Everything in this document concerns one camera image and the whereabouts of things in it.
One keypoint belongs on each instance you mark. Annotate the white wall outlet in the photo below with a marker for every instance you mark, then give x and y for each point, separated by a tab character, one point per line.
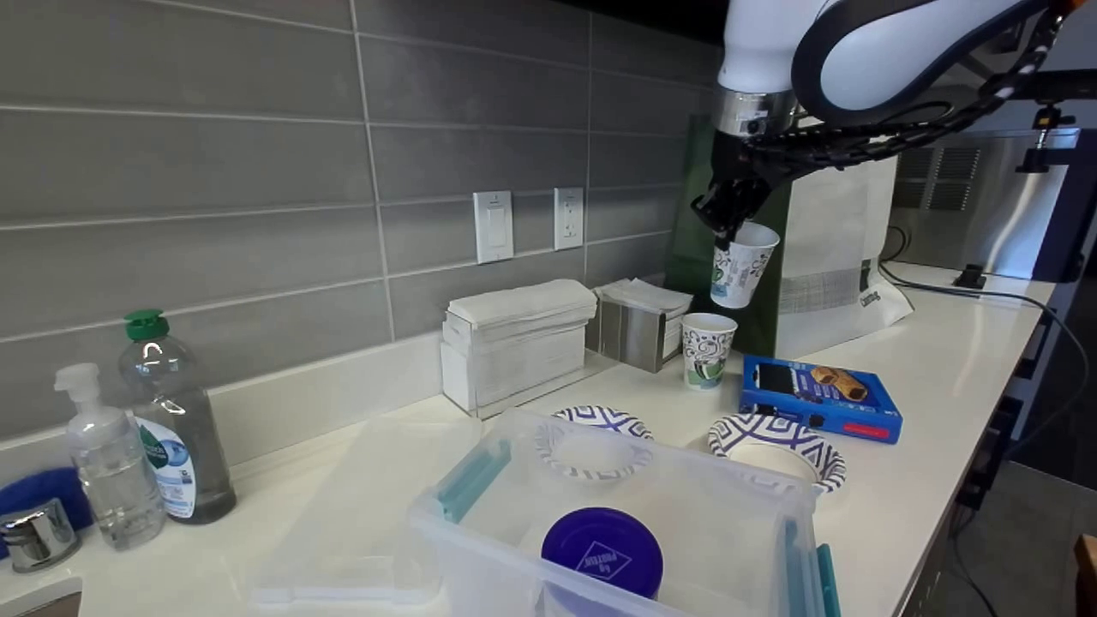
566	217
493	223

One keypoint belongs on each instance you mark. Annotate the blue snack bar box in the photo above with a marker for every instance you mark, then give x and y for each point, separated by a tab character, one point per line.
831	399

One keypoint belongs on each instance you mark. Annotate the patterned paper cup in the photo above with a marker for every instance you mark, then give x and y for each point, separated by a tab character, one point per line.
740	266
709	339

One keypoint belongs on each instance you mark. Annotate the green and white appliance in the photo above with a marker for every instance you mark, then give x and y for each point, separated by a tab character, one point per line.
823	280

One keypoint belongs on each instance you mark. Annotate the green cap dish soap bottle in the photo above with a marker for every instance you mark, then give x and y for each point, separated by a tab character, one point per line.
177	418

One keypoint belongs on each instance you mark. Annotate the blue patterned paper plate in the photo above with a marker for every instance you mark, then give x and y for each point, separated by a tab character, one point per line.
605	418
776	443

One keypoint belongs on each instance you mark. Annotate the clear hand sanitizer bottle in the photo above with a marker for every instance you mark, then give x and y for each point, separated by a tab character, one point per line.
110	461

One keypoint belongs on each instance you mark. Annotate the small metal cup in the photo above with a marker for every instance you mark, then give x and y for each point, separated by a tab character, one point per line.
39	537

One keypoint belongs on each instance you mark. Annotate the steel napkin dispenser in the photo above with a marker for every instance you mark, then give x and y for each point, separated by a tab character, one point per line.
638	324

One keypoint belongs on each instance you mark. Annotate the blue sponge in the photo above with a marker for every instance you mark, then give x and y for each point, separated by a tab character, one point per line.
36	492

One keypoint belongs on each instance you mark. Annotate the clear plastic storage bin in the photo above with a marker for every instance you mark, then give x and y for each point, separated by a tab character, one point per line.
547	517

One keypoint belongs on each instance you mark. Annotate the purple round lid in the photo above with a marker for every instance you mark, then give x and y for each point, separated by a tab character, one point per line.
608	547

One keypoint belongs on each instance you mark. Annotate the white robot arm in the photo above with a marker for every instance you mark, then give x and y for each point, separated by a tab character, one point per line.
833	83

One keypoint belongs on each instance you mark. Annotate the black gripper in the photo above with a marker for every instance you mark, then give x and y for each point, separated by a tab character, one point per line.
741	179

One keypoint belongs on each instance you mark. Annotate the white paper bowl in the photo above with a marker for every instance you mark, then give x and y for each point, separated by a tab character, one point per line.
591	457

